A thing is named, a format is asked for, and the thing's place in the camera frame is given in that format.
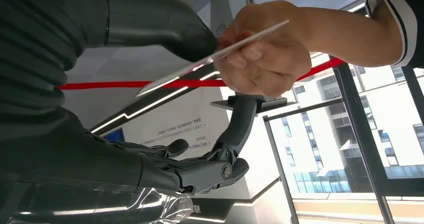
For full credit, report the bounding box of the black window frame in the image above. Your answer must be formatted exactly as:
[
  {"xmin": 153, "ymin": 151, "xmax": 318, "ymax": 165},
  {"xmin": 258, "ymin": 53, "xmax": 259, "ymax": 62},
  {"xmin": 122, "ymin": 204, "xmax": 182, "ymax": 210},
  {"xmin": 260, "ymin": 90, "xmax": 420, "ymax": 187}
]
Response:
[{"xmin": 263, "ymin": 55, "xmax": 424, "ymax": 224}]

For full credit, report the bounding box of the person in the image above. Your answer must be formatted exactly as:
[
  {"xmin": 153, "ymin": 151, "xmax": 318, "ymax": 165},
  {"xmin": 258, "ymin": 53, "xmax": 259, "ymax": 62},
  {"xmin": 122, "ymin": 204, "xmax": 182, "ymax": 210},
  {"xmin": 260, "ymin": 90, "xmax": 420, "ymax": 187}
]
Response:
[{"xmin": 215, "ymin": 0, "xmax": 424, "ymax": 98}]

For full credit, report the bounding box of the dark grey overhead fixture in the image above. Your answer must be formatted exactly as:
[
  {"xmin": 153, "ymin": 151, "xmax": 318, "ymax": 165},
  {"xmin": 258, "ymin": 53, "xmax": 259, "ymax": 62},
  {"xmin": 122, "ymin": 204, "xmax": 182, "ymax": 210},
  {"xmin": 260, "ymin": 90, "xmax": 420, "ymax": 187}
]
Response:
[{"xmin": 210, "ymin": 94, "xmax": 296, "ymax": 114}]

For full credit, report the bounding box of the grey kiosk stand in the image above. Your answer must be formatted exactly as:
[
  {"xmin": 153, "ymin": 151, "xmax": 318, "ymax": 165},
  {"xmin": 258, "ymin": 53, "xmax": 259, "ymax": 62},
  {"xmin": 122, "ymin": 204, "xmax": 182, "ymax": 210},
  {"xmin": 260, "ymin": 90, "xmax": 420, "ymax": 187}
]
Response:
[{"xmin": 209, "ymin": 0, "xmax": 256, "ymax": 39}]

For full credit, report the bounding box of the red barrier tape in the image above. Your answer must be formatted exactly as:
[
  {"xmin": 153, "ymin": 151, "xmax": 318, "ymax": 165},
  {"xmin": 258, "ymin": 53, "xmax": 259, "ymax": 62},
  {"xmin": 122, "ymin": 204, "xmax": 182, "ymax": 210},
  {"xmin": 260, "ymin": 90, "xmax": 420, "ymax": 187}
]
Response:
[{"xmin": 56, "ymin": 57, "xmax": 346, "ymax": 91}]

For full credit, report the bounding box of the black ceiling light track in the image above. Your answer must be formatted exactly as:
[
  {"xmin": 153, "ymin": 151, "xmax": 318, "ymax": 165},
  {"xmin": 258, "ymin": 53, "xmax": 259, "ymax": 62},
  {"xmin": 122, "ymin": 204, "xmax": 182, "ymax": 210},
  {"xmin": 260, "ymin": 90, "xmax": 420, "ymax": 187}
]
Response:
[{"xmin": 89, "ymin": 63, "xmax": 221, "ymax": 135}]

